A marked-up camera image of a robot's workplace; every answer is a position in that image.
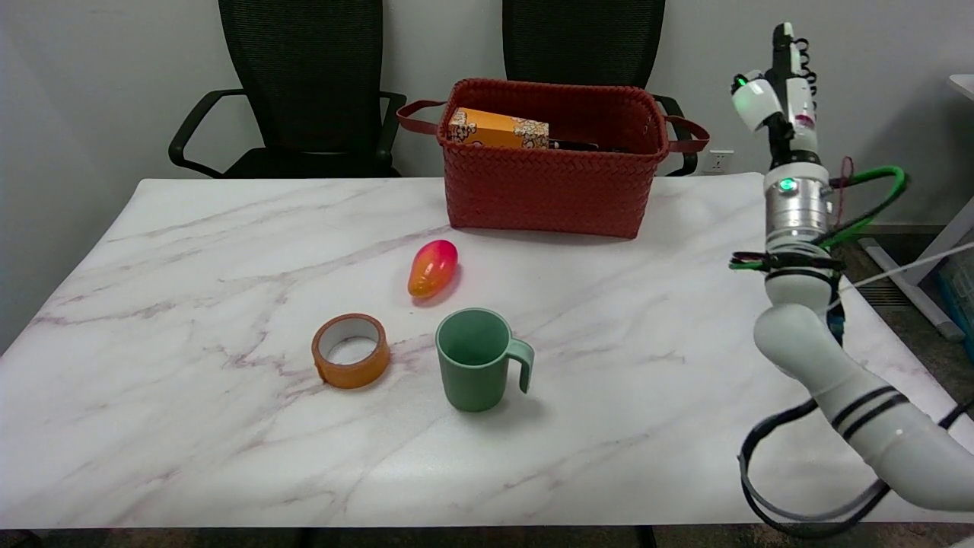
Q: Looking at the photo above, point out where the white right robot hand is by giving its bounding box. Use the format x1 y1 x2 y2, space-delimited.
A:
731 22 823 169

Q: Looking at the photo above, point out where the orange printed box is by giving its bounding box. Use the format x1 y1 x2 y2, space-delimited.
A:
447 107 550 150

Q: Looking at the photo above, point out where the red yellow toy mango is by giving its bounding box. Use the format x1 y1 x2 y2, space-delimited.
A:
407 239 460 300

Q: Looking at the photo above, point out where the green robot cable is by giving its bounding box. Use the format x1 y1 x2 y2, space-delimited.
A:
814 165 909 250

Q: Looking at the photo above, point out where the orange tape roll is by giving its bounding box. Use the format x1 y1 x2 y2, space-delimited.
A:
311 313 391 390

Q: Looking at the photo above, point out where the green plastic mug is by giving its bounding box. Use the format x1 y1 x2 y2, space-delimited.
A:
435 307 536 413

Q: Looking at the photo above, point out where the red woven basket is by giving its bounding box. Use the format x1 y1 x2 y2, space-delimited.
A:
396 78 711 240

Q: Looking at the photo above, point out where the thin white rod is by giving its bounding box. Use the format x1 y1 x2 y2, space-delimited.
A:
826 241 974 309

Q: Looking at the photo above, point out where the black mesh office chair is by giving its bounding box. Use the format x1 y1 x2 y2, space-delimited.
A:
501 0 699 177
168 0 408 180

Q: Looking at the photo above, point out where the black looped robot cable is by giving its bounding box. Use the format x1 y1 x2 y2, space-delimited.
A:
737 396 974 540

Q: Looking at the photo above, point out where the white table leg frame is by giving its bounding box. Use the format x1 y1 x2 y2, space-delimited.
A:
858 74 974 341

